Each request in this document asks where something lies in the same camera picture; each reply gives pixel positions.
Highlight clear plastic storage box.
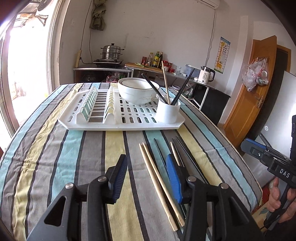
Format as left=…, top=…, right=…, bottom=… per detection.
left=184, top=64, right=201, bottom=78

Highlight wooden door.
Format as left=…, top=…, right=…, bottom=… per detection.
left=223, top=35, right=291, bottom=148

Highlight green label oil bottle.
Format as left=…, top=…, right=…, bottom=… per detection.
left=152, top=51, right=159, bottom=68

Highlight hanging green cloth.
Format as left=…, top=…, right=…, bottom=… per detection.
left=90, top=0, right=106, bottom=31

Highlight giraffe height chart poster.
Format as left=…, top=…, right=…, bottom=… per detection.
left=214, top=37, right=231, bottom=74

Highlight metal kitchen shelf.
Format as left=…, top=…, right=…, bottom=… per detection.
left=73, top=65, right=230, bottom=125

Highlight right hand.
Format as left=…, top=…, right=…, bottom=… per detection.
left=267, top=177, right=296, bottom=223

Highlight wooden chopstick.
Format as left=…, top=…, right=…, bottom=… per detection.
left=170, top=141, right=180, bottom=166
left=138, top=144, right=178, bottom=232
left=141, top=143, right=185, bottom=227
left=161, top=60, right=170, bottom=105

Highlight black chopstick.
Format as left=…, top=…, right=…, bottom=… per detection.
left=172, top=136, right=209, bottom=184
left=154, top=138, right=166, bottom=168
left=141, top=73, right=169, bottom=104
left=171, top=71, right=193, bottom=105
left=171, top=138, right=187, bottom=218

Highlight white electric kettle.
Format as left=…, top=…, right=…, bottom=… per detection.
left=198, top=66, right=216, bottom=84

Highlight wooden cutting board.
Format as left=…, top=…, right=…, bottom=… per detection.
left=125, top=62, right=162, bottom=73

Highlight white plastic dish rack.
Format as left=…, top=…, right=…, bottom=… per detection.
left=58, top=86, right=185, bottom=131

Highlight dark sauce bottle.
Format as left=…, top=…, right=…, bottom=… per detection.
left=157, top=52, right=163, bottom=69

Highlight stainless steel steamer pot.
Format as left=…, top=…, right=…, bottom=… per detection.
left=101, top=43, right=124, bottom=60

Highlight white cylindrical utensil cup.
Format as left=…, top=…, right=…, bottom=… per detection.
left=155, top=98, right=181, bottom=124

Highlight white ceramic bowl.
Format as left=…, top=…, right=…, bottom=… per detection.
left=117, top=77, right=157, bottom=105

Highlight striped tablecloth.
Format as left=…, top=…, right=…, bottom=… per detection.
left=1, top=83, right=262, bottom=240

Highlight black induction cooker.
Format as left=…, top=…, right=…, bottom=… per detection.
left=93, top=59, right=123, bottom=68

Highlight pink plastic basket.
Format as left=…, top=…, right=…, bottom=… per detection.
left=106, top=78, right=119, bottom=83

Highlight plastic bags on door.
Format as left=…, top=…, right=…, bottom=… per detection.
left=242, top=57, right=269, bottom=92

